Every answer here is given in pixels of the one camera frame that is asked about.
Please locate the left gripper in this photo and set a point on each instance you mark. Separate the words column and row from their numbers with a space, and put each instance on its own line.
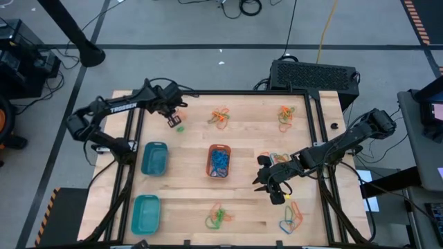
column 166, row 100

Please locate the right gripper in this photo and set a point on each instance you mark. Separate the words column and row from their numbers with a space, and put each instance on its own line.
column 280, row 171

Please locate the blue rubber band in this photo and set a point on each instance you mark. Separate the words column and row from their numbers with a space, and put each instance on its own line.
column 219, row 157
column 219, row 170
column 282, row 228

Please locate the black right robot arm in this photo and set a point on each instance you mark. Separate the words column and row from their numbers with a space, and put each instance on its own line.
column 346, row 138

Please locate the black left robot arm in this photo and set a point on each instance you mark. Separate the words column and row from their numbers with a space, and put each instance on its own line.
column 121, row 107

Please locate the top-centre rubber band pile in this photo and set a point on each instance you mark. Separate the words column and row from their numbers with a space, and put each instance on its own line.
column 211, row 120

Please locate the orange plastic basket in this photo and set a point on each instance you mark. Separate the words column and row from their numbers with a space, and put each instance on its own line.
column 218, row 146

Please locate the dark teal plastic basket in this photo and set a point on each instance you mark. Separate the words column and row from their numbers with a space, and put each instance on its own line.
column 154, row 159

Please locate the black pole stand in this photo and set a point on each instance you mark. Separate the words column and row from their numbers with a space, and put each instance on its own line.
column 90, row 55

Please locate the small black knob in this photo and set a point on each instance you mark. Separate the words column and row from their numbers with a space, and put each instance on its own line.
column 334, row 126

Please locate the bright teal plastic basket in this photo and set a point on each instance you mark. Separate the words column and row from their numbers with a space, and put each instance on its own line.
column 145, row 214

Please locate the black perforated computer case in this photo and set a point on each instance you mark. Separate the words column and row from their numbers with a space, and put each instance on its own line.
column 311, row 76

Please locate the black beam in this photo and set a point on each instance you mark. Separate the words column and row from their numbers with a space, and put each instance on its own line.
column 387, row 183

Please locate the black equipment cart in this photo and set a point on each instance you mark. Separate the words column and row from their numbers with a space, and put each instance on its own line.
column 20, row 69

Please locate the black hazard-striped floor mat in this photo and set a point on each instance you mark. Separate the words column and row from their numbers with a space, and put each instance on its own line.
column 432, row 17
column 65, row 218

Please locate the black orange wheeled machine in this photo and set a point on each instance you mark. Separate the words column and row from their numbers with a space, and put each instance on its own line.
column 15, row 141

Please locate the grey desk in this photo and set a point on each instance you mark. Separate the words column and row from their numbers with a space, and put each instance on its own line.
column 425, row 162

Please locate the black keyboard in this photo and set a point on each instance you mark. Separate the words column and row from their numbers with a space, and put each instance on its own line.
column 436, row 218

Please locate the black monitor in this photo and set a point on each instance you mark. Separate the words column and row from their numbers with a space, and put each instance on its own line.
column 429, row 97

